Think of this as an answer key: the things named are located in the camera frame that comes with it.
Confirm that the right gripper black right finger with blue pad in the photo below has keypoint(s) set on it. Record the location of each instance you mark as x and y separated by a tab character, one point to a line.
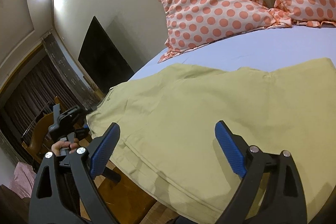
284	198

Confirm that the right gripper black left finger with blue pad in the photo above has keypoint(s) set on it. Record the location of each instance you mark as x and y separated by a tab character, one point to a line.
64	189

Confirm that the khaki olive pants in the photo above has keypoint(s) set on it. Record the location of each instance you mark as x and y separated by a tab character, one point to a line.
167	124

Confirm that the person's left hand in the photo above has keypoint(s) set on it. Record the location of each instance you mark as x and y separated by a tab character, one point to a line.
72	146

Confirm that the wooden chair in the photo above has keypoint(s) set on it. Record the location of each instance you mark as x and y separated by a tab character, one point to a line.
35	139

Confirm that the pink cloth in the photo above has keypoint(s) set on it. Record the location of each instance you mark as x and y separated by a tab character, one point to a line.
23	180

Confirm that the dark curtain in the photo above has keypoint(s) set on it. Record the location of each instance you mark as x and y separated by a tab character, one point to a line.
38	88

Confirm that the white bed sheet mattress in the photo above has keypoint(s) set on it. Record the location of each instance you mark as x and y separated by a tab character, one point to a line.
265	50

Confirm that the left polka dot pillow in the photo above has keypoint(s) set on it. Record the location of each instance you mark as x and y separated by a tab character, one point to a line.
192	24

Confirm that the black wall television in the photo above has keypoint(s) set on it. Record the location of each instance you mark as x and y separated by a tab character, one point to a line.
101	59

